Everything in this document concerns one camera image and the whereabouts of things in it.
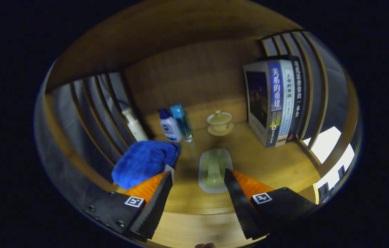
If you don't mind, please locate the white pump bottle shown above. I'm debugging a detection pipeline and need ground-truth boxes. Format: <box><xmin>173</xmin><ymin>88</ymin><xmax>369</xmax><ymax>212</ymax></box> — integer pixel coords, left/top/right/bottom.
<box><xmin>122</xmin><ymin>108</ymin><xmax>149</xmax><ymax>142</ymax></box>

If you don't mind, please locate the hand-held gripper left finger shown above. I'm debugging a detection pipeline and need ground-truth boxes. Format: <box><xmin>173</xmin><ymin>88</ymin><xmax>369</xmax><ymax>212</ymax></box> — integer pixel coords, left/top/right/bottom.
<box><xmin>83</xmin><ymin>171</ymin><xmax>173</xmax><ymax>241</ymax></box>

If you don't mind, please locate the pale green ornament grey base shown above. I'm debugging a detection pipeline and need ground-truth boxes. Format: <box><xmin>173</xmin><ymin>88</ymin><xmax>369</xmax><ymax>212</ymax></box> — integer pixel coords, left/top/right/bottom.
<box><xmin>198</xmin><ymin>148</ymin><xmax>233</xmax><ymax>194</ymax></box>

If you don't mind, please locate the teal slim bottle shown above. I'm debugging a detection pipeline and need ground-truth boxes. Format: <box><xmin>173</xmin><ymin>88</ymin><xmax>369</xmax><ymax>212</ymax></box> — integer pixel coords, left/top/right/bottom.
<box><xmin>170</xmin><ymin>105</ymin><xmax>193</xmax><ymax>143</ymax></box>

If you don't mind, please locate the beige lidded teacup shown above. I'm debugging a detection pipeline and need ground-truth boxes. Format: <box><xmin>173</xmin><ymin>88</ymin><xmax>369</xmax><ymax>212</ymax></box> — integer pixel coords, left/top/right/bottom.
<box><xmin>207</xmin><ymin>110</ymin><xmax>233</xmax><ymax>133</ymax></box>

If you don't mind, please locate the book with blue spine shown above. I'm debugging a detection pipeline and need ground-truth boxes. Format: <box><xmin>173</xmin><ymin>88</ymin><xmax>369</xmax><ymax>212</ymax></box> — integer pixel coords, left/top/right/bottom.
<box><xmin>243</xmin><ymin>61</ymin><xmax>283</xmax><ymax>148</ymax></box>

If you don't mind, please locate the book with white spine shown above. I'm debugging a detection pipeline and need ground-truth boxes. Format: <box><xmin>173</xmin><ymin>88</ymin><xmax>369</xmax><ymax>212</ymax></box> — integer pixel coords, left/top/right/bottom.
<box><xmin>277</xmin><ymin>59</ymin><xmax>295</xmax><ymax>145</ymax></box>

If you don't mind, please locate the white bottle with blue cap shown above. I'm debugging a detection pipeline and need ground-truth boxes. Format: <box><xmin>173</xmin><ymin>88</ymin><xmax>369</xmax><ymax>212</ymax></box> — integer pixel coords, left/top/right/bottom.
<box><xmin>158</xmin><ymin>109</ymin><xmax>183</xmax><ymax>143</ymax></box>

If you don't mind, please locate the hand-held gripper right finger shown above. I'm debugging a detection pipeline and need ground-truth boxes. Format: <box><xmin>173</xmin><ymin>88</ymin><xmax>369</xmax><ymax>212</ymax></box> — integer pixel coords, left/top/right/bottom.
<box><xmin>224</xmin><ymin>168</ymin><xmax>319</xmax><ymax>240</ymax></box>

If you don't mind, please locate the wooden countertop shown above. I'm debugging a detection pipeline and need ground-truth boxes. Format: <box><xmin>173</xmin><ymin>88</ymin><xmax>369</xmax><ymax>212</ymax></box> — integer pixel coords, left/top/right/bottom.
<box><xmin>112</xmin><ymin>121</ymin><xmax>322</xmax><ymax>216</ymax></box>

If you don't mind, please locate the wooden cabinet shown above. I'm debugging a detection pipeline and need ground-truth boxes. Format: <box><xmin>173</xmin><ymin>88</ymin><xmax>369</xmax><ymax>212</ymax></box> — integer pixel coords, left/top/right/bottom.
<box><xmin>34</xmin><ymin>0</ymin><xmax>362</xmax><ymax>248</ymax></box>

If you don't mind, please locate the blue folded towel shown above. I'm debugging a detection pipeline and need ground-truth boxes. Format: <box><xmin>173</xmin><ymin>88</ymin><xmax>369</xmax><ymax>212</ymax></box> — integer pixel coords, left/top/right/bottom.
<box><xmin>112</xmin><ymin>141</ymin><xmax>181</xmax><ymax>190</ymax></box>

